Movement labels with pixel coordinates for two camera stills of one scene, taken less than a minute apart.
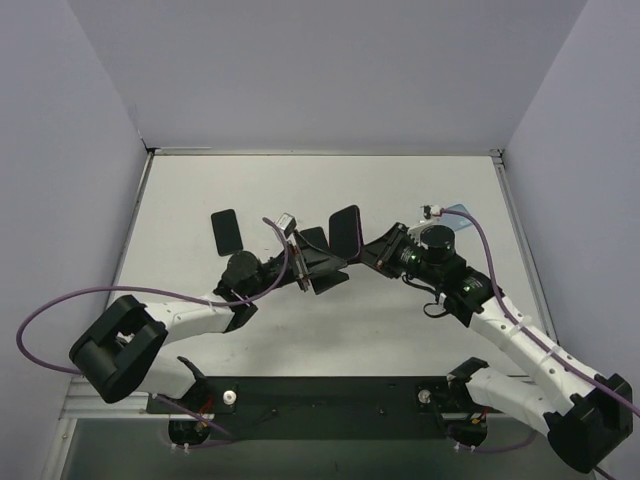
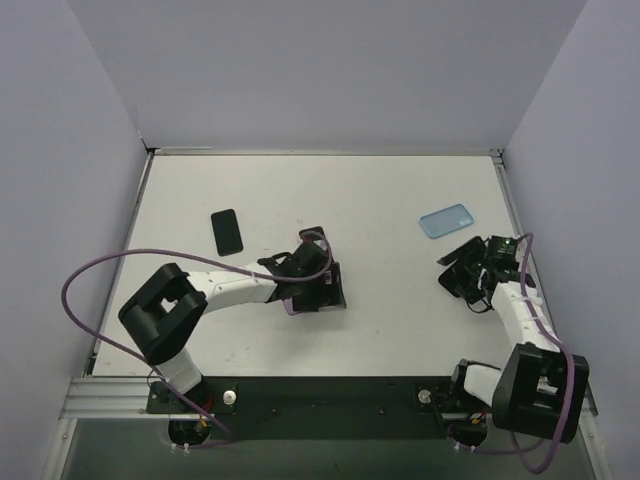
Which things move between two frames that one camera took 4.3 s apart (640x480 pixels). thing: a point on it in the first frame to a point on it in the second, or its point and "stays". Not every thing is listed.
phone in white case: (316, 237) stays
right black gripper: (386, 249) to (463, 273)
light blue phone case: (455, 221) stays
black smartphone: (227, 232) stays
